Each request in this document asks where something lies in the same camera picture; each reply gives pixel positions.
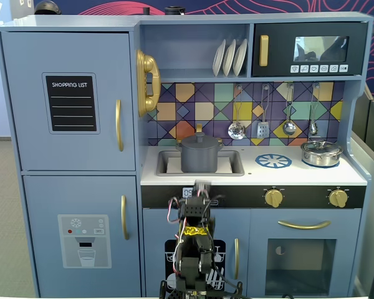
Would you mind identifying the gold microwave handle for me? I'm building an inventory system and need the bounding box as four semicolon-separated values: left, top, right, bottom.
259;34;269;67

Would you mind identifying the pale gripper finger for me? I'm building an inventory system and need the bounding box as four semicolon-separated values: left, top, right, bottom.
194;179;211;196

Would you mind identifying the blue dishwasher door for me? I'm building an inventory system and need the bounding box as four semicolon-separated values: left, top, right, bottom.
142;208;251;298

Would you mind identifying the small steel spoon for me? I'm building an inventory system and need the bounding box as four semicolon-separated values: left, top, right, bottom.
308;83;320;136

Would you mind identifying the black control panel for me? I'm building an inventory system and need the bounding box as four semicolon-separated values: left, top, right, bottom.
140;184;367;209

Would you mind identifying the gold freezer door handle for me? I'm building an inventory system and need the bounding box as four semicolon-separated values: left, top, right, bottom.
120;194;130;241

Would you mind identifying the stainless steel pot lid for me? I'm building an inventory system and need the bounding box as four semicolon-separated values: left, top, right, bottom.
301;140;342;153

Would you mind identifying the gray pot lid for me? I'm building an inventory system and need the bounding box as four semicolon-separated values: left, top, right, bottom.
180;131;219;152

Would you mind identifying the black helmet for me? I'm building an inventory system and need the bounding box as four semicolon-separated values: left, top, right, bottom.
34;0;62;16

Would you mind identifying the blue toy kitchen unit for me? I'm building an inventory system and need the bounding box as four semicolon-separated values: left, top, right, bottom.
0;11;374;298

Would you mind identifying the blue oven door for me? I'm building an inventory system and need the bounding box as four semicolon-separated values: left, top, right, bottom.
249;208;362;297

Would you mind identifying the black round device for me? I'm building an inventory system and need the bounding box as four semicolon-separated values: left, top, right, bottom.
164;5;186;16

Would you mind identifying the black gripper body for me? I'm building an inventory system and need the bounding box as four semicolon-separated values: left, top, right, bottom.
185;195;211;226

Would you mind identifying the grey ice dispenser sticker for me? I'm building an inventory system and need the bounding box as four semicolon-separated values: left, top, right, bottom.
57;214;112;269

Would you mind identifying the steel skimmer spoon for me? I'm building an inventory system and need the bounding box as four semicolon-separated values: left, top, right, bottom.
227;84;247;140

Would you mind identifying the black shopping list board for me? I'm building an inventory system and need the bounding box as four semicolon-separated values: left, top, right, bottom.
42;72;101;135

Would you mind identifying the grey sink basin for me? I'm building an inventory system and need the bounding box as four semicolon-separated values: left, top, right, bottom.
156;149;246;177

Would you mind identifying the gold dishwasher handle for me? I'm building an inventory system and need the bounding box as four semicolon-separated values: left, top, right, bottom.
233;238;240;280

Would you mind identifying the gold stove knob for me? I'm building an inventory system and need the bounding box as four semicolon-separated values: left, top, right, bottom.
264;186;285;209
327;186;350;209

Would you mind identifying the gray pot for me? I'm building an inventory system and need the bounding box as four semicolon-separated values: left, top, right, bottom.
175;141;223;174

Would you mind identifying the blue freezer door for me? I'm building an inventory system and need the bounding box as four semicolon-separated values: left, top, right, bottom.
22;174;143;298

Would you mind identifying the colourful tile backsplash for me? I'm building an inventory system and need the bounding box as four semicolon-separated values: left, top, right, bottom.
146;81;345;147

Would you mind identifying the steel ladle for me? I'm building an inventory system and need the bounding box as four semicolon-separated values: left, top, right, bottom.
282;83;297;136

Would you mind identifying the black toy microwave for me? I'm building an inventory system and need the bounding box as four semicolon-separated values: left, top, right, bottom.
251;21;369;78

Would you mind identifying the gold fridge door handle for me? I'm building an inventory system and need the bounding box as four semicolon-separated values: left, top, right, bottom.
115;98;125;153

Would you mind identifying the yellow tape strip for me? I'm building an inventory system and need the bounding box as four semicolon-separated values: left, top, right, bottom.
183;226;208;237

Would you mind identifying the steel slotted spatula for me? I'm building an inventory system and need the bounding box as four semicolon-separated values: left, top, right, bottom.
256;84;271;140

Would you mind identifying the gold toy telephone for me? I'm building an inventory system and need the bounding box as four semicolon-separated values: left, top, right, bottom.
135;49;162;118

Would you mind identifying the blue fridge door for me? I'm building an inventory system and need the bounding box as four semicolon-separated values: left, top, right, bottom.
0;31;137;172

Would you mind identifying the gold oven handle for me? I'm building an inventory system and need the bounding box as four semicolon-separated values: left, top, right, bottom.
277;219;332;230

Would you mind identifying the gold faucet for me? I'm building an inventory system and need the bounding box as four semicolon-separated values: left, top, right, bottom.
176;123;224;146

